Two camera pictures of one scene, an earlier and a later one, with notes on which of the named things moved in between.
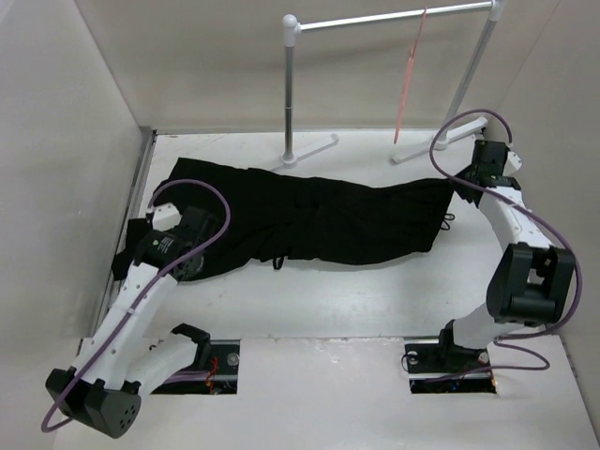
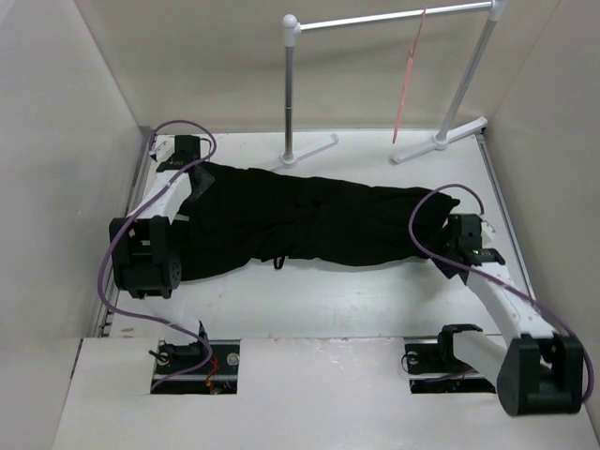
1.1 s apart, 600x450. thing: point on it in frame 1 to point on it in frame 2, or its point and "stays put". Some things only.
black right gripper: (462, 173) to (445, 239)
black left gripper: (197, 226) to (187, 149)
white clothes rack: (291, 27) stays put
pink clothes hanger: (407, 80) stays put
